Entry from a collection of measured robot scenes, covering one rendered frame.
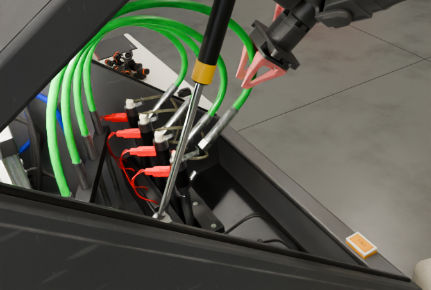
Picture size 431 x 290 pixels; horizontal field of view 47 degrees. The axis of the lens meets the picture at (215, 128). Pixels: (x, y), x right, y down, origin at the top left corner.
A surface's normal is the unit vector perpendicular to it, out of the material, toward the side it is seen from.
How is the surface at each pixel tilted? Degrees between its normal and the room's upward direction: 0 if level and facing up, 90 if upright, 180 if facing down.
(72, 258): 90
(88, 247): 90
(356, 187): 0
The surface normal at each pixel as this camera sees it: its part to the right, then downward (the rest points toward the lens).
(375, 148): -0.12, -0.83
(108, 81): 0.48, 0.43
